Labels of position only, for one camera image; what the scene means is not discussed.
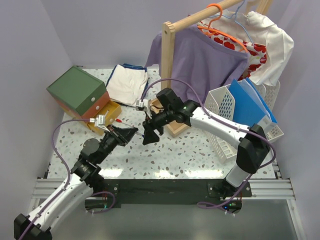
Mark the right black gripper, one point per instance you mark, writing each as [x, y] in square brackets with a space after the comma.
[151, 136]

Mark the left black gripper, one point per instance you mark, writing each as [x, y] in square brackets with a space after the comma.
[116, 136]

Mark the yellow drawer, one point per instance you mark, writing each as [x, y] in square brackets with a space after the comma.
[111, 111]

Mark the green drawer box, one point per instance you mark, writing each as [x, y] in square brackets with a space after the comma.
[75, 88]

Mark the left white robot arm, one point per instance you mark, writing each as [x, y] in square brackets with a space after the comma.
[79, 184]

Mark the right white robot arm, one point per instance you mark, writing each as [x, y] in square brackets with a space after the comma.
[252, 149]

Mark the red cap whiteboard pen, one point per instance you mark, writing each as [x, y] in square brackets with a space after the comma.
[124, 123]

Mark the folded white cloth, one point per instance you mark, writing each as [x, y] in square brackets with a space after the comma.
[127, 86]

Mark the white perforated file holder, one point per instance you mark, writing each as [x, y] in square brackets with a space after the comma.
[221, 102]

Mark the purple t-shirt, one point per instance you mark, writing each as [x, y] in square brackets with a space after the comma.
[201, 65]

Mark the blue folder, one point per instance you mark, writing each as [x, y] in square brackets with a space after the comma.
[250, 108]

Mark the wooden clothes rack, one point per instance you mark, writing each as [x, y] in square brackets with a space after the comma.
[168, 35]

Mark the orange hanger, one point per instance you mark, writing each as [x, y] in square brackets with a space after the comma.
[208, 31]

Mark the red floral white garment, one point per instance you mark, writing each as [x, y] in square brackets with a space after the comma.
[258, 52]

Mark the white shirt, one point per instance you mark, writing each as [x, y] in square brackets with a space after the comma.
[279, 46]

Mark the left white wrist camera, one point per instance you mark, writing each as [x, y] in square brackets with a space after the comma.
[99, 122]

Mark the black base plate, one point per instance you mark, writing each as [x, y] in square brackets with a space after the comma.
[168, 191]

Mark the blue wire hanger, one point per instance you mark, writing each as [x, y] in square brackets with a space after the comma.
[240, 19]

